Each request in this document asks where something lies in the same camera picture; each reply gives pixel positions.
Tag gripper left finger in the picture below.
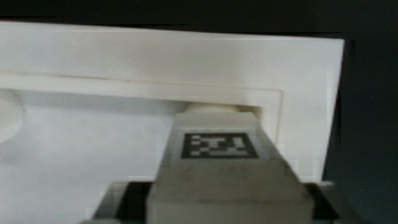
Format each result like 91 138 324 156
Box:
80 181 153 224

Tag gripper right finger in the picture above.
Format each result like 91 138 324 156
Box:
304 182 359 224

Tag white table leg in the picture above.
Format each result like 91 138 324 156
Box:
146 103 315 224

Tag white square tabletop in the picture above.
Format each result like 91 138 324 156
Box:
0 72 283 224

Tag white obstacle fence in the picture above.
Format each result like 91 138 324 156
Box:
0 22 345 181

